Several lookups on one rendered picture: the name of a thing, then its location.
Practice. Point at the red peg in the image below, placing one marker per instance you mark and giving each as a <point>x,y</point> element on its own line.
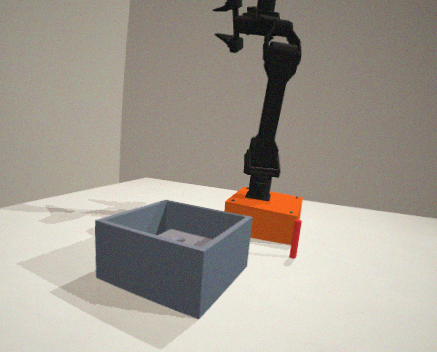
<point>295,239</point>

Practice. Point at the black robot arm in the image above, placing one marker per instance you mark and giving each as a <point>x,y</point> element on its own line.
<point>280,62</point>

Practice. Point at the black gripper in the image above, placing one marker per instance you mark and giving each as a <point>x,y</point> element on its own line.
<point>241,24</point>

